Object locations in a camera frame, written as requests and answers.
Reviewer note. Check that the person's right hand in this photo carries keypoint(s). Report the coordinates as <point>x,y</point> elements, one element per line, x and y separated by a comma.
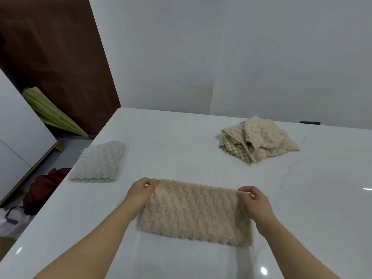
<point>258,207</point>

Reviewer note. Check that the person's left hand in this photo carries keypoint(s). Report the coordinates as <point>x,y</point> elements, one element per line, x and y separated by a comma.
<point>138,197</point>

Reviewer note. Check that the person's left forearm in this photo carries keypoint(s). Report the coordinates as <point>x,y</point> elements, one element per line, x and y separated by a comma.
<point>93,246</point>

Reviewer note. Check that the person's right forearm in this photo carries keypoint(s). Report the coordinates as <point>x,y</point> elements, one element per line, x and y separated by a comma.
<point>293,255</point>

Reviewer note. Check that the beige textured towel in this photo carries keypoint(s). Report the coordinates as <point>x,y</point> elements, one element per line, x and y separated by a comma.
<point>232,132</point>
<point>197,212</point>
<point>270,136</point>

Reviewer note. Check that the green checked cloth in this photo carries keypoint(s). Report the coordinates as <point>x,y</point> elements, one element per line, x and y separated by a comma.
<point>232,149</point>

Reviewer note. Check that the white marble table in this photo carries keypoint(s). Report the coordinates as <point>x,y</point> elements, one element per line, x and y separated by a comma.
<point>189,142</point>

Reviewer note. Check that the green folded umbrella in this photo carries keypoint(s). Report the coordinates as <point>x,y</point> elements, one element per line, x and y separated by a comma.
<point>52,111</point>

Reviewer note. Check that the black wall socket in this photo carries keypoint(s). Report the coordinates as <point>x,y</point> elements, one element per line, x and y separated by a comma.
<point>309,123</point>

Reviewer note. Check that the white plastic bag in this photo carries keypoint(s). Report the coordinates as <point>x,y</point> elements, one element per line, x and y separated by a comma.
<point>11,222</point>

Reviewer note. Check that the dark brown wooden door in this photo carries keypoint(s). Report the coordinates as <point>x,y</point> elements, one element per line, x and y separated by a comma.
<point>58,55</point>

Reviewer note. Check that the dark red cloth on floor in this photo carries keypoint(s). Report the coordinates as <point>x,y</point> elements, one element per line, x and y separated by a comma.
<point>43,185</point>

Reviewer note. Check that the grey fluffy towel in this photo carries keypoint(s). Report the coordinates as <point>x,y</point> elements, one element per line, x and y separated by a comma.
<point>100,162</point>

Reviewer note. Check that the white cabinet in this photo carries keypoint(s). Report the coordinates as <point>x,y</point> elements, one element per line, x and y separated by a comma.
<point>17,136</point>

